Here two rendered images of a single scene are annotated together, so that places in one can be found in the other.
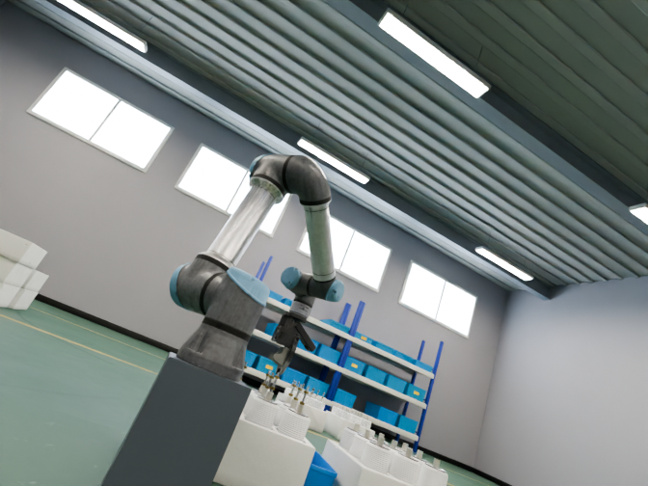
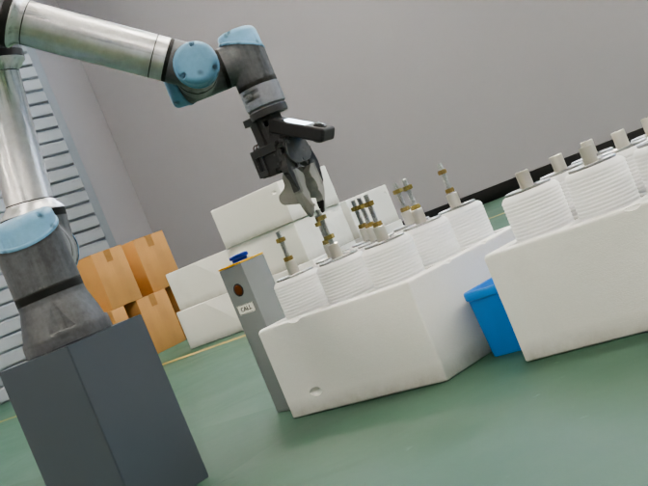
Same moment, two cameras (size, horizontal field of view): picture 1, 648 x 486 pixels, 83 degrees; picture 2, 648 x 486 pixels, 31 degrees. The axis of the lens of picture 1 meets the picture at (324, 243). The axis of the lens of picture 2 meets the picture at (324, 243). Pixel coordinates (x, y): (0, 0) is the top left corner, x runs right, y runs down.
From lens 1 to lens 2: 166 cm
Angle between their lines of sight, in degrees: 54
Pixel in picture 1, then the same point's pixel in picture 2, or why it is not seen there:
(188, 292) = not seen: hidden behind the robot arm
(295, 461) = (397, 318)
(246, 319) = (26, 277)
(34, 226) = (367, 103)
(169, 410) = (35, 416)
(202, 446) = (78, 426)
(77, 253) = (456, 79)
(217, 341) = (24, 323)
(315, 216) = (28, 41)
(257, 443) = (340, 330)
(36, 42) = not seen: outside the picture
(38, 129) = not seen: outside the picture
